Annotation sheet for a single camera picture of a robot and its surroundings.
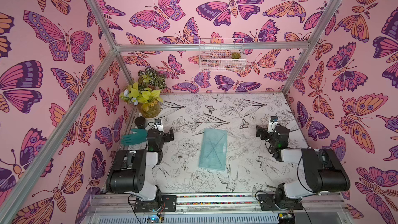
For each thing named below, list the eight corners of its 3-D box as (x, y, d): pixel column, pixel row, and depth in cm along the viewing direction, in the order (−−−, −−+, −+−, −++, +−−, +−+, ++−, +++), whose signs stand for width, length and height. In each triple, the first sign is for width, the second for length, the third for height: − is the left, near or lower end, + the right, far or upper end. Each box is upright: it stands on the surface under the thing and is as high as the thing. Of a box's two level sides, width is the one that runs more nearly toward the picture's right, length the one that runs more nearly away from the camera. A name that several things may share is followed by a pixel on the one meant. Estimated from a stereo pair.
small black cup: (134, 128, 101) (132, 125, 99) (137, 119, 106) (135, 116, 103) (144, 128, 101) (142, 125, 99) (147, 119, 106) (145, 116, 103)
